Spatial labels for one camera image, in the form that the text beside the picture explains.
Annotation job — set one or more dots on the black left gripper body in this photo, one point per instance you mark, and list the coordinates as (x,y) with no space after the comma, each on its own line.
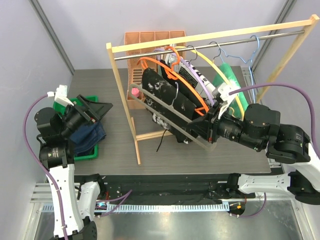
(73,120)

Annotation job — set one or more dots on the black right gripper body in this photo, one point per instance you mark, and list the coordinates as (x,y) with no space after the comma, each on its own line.
(226,126)

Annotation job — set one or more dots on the blue denim trousers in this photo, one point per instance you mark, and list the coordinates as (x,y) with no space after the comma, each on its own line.
(86,138)

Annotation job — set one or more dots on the black white-speckled trousers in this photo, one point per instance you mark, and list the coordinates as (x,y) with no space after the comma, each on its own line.
(163,90)

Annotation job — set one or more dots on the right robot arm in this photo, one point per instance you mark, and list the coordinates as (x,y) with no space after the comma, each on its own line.
(287,144)

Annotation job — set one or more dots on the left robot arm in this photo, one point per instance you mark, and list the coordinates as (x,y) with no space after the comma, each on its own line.
(73,214)

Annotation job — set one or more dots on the yellow plastic hanger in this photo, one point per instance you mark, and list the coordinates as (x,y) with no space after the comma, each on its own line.
(225,79)

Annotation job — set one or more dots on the lilac plastic hanger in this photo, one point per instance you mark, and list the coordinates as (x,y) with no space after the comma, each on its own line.
(170,59)

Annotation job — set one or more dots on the green plastic tray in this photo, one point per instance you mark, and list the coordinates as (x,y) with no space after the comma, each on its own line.
(60,109)

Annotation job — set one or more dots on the plain black garment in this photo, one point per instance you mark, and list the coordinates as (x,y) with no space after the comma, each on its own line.
(201,106)

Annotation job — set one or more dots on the pink capped bottle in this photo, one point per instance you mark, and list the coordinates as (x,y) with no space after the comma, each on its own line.
(135,92)

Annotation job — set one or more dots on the orange desk organiser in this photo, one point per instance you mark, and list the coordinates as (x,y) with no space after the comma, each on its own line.
(135,70)

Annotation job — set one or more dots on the metal rack rod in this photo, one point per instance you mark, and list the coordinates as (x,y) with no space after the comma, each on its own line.
(212,45)

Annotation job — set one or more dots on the wooden clothes rack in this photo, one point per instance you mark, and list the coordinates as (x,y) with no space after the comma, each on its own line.
(306,25)

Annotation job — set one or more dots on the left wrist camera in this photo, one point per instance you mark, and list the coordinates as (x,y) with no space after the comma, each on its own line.
(60,96)

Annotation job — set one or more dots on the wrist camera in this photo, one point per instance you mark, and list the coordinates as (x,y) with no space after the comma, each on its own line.
(222,92)
(60,96)

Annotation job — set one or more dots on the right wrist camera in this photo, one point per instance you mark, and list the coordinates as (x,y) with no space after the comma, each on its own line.
(222,92)

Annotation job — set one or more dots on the blue wire hanger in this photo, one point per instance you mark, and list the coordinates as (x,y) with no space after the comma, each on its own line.
(249,61)

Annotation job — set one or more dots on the white slotted cable duct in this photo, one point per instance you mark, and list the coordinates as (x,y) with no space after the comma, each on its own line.
(223,207)

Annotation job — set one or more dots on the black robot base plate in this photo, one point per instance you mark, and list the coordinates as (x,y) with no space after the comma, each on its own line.
(171,189)

